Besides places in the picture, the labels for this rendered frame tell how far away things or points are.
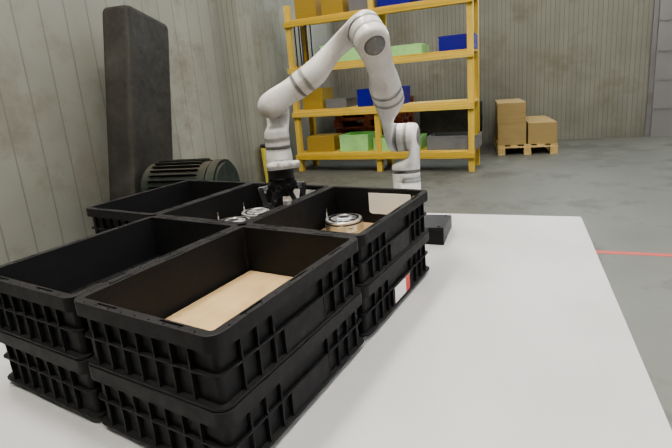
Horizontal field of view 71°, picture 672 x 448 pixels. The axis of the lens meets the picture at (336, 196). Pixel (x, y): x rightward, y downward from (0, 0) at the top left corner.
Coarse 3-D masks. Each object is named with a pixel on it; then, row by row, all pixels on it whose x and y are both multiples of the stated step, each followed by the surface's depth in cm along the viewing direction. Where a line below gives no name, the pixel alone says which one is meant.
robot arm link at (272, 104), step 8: (288, 80) 123; (272, 88) 123; (280, 88) 123; (288, 88) 123; (296, 88) 122; (264, 96) 123; (272, 96) 123; (280, 96) 123; (288, 96) 123; (296, 96) 124; (304, 96) 125; (264, 104) 123; (272, 104) 123; (280, 104) 123; (288, 104) 124; (264, 112) 124; (272, 112) 124; (280, 112) 124
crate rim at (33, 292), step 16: (128, 224) 112; (208, 224) 108; (224, 224) 106; (80, 240) 102; (32, 256) 94; (128, 272) 81; (0, 288) 82; (16, 288) 79; (32, 288) 77; (48, 288) 76; (48, 304) 75; (64, 304) 72
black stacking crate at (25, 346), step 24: (0, 336) 87; (24, 360) 87; (48, 360) 80; (72, 360) 75; (24, 384) 88; (48, 384) 84; (72, 384) 78; (96, 384) 77; (72, 408) 80; (96, 408) 78
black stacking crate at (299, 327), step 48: (240, 240) 102; (288, 240) 97; (336, 240) 91; (144, 288) 81; (192, 288) 91; (336, 288) 85; (96, 336) 71; (144, 336) 65; (288, 336) 71; (144, 384) 67; (192, 384) 61; (240, 384) 63
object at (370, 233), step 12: (324, 192) 132; (420, 192) 121; (408, 204) 111; (420, 204) 118; (264, 216) 110; (384, 216) 102; (396, 216) 105; (288, 228) 99; (300, 228) 98; (372, 228) 94; (384, 228) 99; (360, 240) 91; (372, 240) 94
